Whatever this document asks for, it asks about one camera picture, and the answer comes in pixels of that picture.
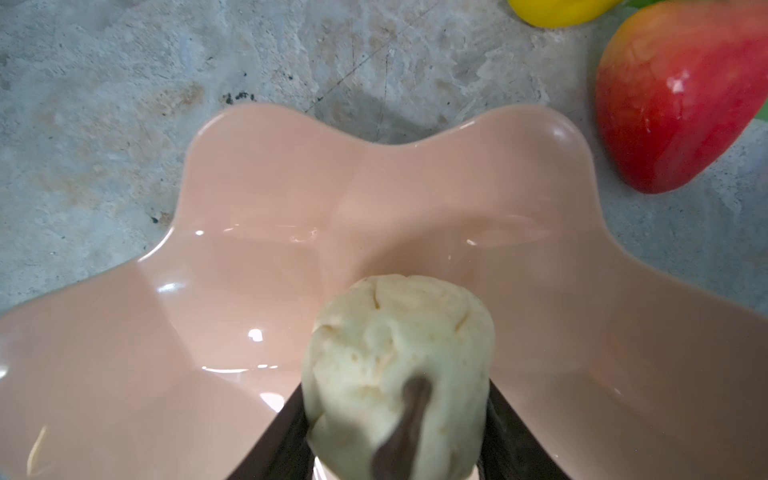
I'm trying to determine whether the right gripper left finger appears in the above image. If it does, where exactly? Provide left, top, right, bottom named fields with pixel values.
left=227, top=385, right=312, bottom=480

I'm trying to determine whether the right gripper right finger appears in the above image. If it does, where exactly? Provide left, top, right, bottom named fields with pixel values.
left=477, top=382, right=570, bottom=480

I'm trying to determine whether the cream fake pear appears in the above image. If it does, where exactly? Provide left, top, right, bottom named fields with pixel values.
left=301, top=275, right=495, bottom=479

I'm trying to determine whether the pink scalloped fruit bowl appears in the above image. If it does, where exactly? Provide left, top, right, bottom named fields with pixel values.
left=1, top=104, right=767, bottom=479

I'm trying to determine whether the yellow fake lemon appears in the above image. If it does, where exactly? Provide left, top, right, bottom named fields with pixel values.
left=507, top=0, right=621, bottom=29

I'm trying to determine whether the red fake strawberry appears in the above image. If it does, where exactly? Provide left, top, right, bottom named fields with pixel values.
left=595, top=1, right=767, bottom=194

